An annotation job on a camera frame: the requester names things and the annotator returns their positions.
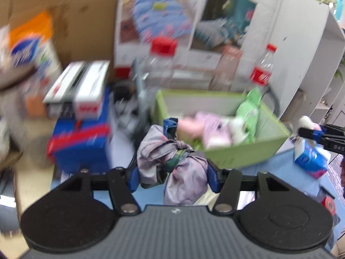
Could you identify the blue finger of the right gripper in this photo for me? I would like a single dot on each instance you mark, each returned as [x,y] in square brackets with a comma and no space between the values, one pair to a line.
[315,135]

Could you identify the orange blue wipes pack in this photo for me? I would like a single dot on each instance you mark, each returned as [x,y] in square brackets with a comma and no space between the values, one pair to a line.
[32,43]

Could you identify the clear jar red lid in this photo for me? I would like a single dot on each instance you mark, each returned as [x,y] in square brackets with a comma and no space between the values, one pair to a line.
[159,65]

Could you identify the red tape roll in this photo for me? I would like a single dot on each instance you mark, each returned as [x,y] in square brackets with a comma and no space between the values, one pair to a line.
[329,204]

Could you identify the blue tissue pack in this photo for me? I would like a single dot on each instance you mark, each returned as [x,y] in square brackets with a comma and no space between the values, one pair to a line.
[313,160]

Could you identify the cola bottle red label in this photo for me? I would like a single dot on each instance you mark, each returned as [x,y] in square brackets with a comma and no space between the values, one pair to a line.
[263,68]

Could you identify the white red small box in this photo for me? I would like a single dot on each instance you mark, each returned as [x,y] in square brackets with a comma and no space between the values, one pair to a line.
[78,92]

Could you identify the bedding poster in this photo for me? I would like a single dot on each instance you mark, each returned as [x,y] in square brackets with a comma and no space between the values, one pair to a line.
[201,28]

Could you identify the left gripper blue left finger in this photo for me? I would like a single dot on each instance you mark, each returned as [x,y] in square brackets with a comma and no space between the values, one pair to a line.
[133,178]

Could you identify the pink white socks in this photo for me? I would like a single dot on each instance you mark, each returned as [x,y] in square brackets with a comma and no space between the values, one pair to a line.
[306,122]

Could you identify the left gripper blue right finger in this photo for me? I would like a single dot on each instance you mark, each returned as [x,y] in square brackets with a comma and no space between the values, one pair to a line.
[214,176]

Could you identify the blue red box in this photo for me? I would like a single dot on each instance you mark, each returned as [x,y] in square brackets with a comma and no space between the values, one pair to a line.
[82,144]

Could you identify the green towel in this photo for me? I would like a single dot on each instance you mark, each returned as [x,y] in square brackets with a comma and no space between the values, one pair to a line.
[249,112]

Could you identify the white shelf unit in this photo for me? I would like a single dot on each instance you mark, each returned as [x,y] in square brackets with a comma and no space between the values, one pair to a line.
[310,45]

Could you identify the white small towel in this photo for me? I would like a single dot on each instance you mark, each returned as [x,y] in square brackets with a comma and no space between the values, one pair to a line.
[237,130]

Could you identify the purple knotted cloth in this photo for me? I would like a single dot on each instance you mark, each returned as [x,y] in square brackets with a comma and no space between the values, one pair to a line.
[162,158]

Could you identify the green cardboard box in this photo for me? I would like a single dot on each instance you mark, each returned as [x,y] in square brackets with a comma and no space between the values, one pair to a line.
[270,133]

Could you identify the pink tissue pack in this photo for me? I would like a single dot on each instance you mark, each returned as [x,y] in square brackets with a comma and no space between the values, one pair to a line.
[208,128]

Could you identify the pink tinted glass bottle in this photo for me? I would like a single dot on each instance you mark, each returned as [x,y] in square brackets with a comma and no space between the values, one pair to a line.
[226,69]

